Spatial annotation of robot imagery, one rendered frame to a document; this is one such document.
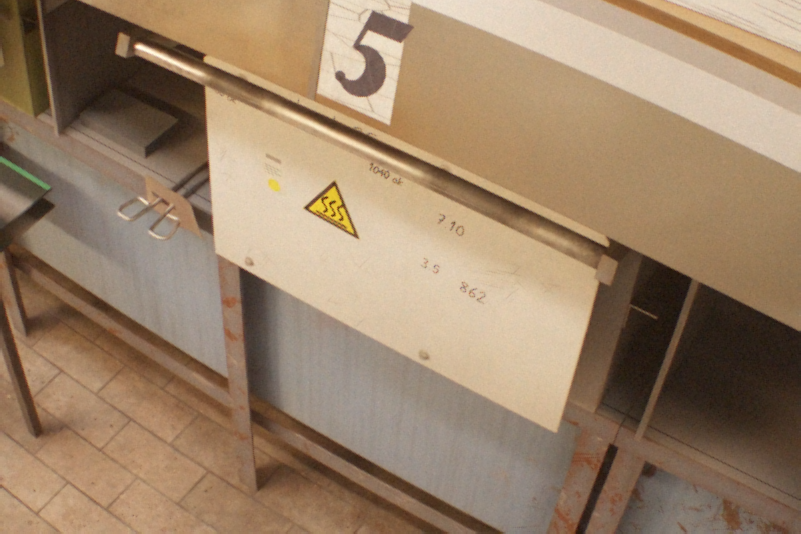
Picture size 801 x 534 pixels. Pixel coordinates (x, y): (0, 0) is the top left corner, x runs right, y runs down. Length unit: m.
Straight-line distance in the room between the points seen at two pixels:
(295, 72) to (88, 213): 1.32
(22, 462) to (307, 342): 0.91
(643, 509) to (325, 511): 0.89
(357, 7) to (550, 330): 0.56
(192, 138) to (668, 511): 1.11
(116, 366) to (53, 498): 0.43
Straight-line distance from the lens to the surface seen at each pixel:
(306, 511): 2.61
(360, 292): 1.65
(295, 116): 1.34
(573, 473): 1.90
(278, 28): 1.18
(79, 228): 2.52
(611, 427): 1.76
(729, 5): 0.98
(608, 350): 1.65
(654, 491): 1.94
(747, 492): 1.75
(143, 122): 2.17
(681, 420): 1.78
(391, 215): 1.51
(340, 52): 1.14
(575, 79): 1.02
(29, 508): 2.68
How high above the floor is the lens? 2.23
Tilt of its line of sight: 44 degrees down
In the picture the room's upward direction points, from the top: 4 degrees clockwise
